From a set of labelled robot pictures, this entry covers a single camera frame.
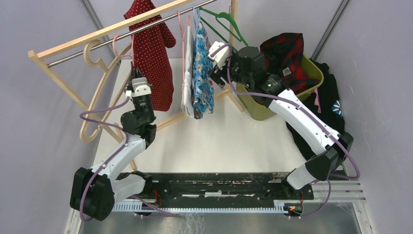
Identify green plastic basket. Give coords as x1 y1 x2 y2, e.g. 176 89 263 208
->
237 55 324 121

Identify wooden hanger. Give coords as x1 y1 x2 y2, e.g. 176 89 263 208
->
79 39 121 142

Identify black garment with flower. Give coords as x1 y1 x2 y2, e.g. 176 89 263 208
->
285 58 347 160

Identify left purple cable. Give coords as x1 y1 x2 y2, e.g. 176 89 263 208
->
78 97 131 223

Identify red polka dot garment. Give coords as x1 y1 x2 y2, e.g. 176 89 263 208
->
123 0 177 113

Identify wooden clothes rack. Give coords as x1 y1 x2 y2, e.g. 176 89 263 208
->
27 0 246 171

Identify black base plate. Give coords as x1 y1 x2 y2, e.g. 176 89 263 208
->
134 171 314 209

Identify pink hanger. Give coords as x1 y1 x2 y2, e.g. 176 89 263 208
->
177 12 190 84
112 34 134 60

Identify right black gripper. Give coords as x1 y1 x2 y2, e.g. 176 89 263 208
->
207 48 253 88

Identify white garment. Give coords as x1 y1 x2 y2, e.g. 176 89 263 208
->
181 25 194 117

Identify red plaid shirt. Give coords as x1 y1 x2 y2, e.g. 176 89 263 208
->
259 33 320 94

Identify green hanger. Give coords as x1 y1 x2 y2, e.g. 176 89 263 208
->
195 7 249 52

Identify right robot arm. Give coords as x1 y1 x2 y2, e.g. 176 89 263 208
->
208 41 354 199

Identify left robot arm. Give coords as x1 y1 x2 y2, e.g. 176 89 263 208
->
70 67 157 222

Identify blue floral garment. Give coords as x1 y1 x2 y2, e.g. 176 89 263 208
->
193 21 214 119

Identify pink cloth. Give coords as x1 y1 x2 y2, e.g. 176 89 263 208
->
314 88 321 113

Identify blue wire hanger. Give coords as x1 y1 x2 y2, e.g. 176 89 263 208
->
192 4 201 30

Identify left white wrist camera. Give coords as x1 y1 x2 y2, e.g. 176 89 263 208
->
125 77 151 99

